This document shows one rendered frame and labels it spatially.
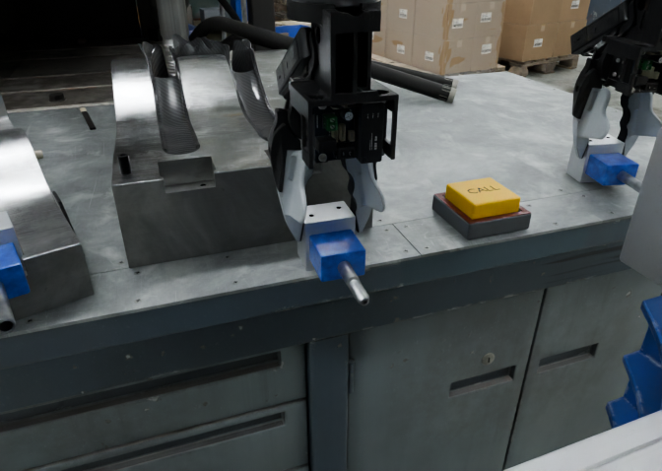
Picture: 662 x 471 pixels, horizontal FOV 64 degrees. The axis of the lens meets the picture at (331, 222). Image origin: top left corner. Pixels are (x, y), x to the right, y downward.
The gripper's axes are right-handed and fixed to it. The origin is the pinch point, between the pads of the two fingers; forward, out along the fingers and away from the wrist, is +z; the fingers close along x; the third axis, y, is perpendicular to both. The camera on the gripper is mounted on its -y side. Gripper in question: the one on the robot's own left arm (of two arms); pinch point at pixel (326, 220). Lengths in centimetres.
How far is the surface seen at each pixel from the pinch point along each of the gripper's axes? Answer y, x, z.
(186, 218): -4.7, -12.9, 0.1
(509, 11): -376, 279, 32
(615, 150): -7.9, 41.6, 0.3
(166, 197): -4.6, -14.4, -2.4
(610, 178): -4.4, 38.3, 2.4
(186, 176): -9.2, -12.3, -2.4
